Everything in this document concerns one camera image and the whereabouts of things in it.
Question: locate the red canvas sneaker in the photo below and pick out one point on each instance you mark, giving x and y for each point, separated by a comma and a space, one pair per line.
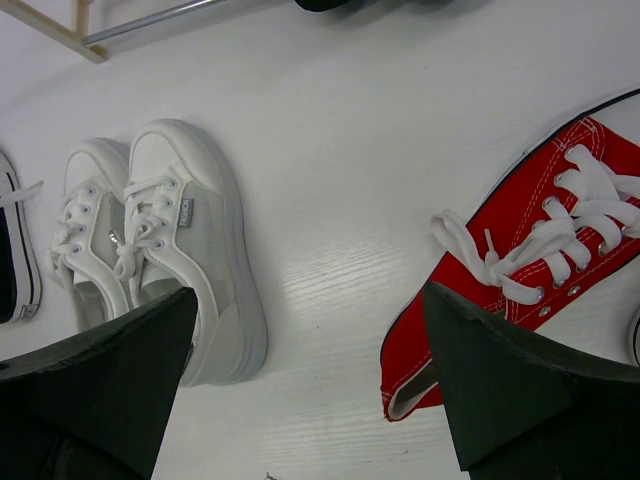
634, 339
564, 217

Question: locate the cream shoe rack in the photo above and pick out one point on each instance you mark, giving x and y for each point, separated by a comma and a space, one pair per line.
78, 39

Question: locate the white sneaker with grey mesh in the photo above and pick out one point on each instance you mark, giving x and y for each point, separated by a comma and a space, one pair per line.
184, 227

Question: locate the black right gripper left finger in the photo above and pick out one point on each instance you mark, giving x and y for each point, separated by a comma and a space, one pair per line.
96, 405

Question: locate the black canvas sneaker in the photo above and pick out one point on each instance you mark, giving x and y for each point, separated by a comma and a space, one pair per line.
21, 286

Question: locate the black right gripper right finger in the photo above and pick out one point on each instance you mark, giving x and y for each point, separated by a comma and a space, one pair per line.
522, 406

